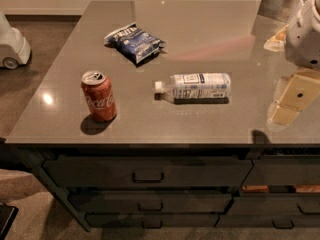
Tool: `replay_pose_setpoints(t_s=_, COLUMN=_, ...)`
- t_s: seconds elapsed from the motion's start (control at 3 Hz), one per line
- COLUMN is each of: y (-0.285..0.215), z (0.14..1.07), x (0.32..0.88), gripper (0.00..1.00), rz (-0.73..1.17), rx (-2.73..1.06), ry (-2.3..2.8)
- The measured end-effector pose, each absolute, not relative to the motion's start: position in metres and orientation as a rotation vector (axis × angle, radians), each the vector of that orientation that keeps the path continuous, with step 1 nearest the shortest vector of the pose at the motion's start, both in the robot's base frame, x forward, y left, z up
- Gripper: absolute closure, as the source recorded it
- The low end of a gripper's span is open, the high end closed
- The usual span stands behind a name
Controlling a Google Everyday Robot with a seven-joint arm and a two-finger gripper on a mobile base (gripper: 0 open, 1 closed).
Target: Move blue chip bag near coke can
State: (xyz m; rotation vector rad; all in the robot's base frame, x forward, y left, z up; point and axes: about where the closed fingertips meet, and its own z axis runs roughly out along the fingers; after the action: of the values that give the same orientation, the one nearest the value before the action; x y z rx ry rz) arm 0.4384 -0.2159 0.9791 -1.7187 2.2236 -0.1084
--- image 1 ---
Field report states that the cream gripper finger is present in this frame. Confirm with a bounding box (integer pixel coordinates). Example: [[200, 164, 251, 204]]
[[264, 25, 288, 52], [269, 68, 320, 126]]

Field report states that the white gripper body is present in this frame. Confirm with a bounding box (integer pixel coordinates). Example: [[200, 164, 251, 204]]
[[285, 3, 320, 68]]

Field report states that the blue chip bag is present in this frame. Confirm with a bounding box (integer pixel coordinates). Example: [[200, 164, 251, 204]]
[[104, 22, 166, 64]]

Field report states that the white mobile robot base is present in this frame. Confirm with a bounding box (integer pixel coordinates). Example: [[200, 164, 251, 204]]
[[0, 12, 31, 70]]

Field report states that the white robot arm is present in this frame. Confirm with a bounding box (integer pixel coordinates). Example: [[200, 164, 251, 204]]
[[264, 0, 320, 128]]

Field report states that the red coke can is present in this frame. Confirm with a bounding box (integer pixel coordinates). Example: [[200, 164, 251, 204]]
[[81, 70, 117, 122]]

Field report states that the clear plastic water bottle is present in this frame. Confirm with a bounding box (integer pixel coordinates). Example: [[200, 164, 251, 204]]
[[154, 73, 231, 101]]

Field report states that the dark drawer cabinet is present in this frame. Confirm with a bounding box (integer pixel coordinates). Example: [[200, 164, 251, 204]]
[[14, 145, 320, 230]]

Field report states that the black object on floor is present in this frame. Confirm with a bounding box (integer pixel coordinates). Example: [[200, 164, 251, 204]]
[[0, 204, 19, 240]]

